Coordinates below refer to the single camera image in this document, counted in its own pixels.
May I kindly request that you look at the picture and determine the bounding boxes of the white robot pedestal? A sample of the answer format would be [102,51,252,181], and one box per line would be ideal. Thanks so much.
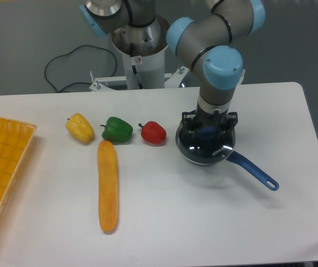
[89,13,190,92]

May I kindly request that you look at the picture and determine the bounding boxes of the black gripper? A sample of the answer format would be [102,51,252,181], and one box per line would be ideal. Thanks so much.
[180,105,238,138]

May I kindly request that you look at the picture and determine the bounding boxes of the dark blue saucepan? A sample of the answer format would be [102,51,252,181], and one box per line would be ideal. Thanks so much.
[176,133,280,191]

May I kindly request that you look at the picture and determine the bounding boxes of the red bell pepper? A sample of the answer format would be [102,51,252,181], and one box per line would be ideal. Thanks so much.
[138,121,167,145]

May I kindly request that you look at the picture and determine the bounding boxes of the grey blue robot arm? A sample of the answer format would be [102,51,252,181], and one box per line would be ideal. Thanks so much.
[80,1,265,130]

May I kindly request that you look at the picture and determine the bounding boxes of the long orange baguette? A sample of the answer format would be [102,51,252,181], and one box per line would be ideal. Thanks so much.
[97,140,119,232]

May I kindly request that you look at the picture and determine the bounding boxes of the black cable on floor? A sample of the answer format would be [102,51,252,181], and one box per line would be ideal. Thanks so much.
[44,44,118,93]

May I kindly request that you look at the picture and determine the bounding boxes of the green bell pepper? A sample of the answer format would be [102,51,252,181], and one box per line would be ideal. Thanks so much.
[100,117,133,144]

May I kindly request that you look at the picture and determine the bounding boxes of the yellow bell pepper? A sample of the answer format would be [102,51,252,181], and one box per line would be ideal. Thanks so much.
[65,113,95,144]

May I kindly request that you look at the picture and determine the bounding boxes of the glass pot lid blue knob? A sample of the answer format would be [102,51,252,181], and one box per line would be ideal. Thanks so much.
[175,117,236,166]

